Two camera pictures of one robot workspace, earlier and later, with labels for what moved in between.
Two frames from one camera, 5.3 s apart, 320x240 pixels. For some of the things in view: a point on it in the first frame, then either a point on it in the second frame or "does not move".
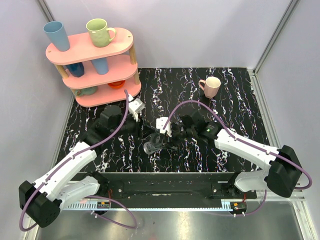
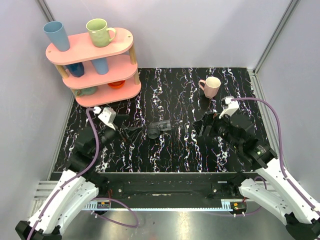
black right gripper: [169, 142] -> [212, 119]
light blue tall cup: [55, 31] does not move
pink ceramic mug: [211, 86] does not move
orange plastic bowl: [117, 84] does not move
